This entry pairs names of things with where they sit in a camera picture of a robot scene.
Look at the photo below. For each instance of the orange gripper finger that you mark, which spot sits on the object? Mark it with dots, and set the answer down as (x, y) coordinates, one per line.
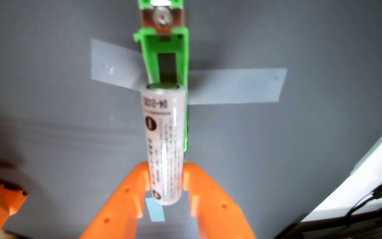
(217, 212)
(118, 212)

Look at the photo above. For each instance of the long grey tape strip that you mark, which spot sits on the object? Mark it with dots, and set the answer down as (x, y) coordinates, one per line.
(237, 86)

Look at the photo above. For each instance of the white AA battery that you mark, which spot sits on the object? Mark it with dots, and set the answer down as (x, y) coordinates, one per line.
(162, 142)

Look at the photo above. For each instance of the black Dell laptop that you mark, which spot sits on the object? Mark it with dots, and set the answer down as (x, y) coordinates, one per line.
(360, 229)

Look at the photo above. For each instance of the light blue tape piece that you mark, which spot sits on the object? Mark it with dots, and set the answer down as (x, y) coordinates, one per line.
(154, 210)

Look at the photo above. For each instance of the dark grey mat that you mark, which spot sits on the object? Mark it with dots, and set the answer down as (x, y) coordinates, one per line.
(293, 149)

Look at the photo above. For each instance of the green battery holder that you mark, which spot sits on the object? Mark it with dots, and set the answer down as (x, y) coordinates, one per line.
(151, 49)

